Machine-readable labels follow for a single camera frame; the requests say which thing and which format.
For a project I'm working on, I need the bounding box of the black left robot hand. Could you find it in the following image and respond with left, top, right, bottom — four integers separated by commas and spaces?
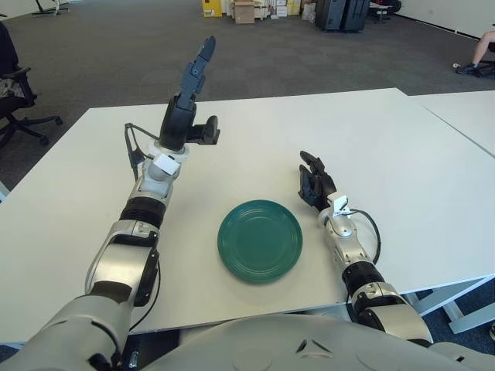
159, 36, 222, 151

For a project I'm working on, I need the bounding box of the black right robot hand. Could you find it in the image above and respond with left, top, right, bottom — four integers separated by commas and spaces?
296, 151, 337, 213

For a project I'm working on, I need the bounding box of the green round plate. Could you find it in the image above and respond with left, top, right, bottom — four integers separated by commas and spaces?
217, 199, 304, 286

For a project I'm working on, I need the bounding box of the yellow cardboard box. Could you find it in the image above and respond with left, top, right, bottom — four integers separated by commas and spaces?
200, 0, 224, 19

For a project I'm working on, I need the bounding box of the brown cardboard box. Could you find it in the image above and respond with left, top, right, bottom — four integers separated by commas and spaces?
234, 1, 256, 25

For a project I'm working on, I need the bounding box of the stack of white boxes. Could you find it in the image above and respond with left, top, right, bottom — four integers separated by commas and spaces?
254, 0, 302, 19

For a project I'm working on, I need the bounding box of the empty black office chair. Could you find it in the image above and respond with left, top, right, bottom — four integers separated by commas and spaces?
0, 21, 63, 150

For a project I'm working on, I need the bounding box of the grey robot torso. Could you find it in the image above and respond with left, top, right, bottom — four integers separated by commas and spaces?
150, 313, 465, 371

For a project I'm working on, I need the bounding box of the black chair with red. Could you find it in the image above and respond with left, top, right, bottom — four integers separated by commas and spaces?
367, 0, 403, 22

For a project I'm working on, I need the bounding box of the seated person in shorts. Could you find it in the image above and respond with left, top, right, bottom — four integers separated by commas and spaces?
456, 30, 495, 77

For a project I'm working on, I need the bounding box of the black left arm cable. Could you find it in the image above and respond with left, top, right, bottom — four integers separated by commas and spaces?
123, 122, 162, 337

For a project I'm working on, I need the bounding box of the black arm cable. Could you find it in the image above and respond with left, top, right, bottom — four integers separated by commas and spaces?
347, 208, 382, 264
123, 122, 162, 337

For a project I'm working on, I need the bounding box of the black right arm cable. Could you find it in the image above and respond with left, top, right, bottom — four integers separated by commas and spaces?
347, 208, 382, 264

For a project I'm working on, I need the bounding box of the white table leg frame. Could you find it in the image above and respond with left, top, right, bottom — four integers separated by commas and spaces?
404, 274, 495, 335

